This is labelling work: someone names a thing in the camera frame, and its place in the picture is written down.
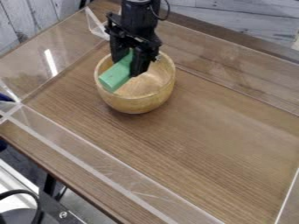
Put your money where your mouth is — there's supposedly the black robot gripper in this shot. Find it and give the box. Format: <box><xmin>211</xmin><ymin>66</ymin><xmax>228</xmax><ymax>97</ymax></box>
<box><xmin>105</xmin><ymin>0</ymin><xmax>161</xmax><ymax>77</ymax></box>

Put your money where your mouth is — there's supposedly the green rectangular block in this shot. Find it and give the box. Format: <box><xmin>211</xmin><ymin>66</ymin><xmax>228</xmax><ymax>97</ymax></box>
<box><xmin>97</xmin><ymin>51</ymin><xmax>133</xmax><ymax>93</ymax></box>

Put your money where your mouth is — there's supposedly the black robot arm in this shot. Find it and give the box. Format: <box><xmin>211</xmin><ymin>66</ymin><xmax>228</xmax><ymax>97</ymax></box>
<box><xmin>105</xmin><ymin>0</ymin><xmax>171</xmax><ymax>77</ymax></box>

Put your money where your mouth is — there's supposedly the light wooden bowl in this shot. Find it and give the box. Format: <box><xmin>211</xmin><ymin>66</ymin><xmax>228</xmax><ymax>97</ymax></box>
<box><xmin>93</xmin><ymin>52</ymin><xmax>176</xmax><ymax>114</ymax></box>

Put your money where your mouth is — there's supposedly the blue object at left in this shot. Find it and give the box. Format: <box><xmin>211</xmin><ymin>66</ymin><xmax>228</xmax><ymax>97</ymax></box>
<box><xmin>0</xmin><ymin>93</ymin><xmax>14</xmax><ymax>102</ymax></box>

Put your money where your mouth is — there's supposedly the black table leg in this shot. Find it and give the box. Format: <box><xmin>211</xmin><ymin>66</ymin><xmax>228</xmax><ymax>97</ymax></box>
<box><xmin>42</xmin><ymin>174</ymin><xmax>56</xmax><ymax>196</ymax></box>

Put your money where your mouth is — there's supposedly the black chair armrest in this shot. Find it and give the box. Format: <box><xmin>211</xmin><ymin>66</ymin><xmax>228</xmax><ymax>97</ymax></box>
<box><xmin>0</xmin><ymin>189</ymin><xmax>42</xmax><ymax>224</ymax></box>

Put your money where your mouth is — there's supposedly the clear acrylic corner bracket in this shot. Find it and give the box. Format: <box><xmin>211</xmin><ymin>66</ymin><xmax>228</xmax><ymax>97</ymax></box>
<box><xmin>84</xmin><ymin>7</ymin><xmax>109</xmax><ymax>41</ymax></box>

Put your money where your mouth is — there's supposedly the clear acrylic enclosure wall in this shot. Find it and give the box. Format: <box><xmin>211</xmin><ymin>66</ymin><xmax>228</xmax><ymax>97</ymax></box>
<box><xmin>0</xmin><ymin>0</ymin><xmax>299</xmax><ymax>224</ymax></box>

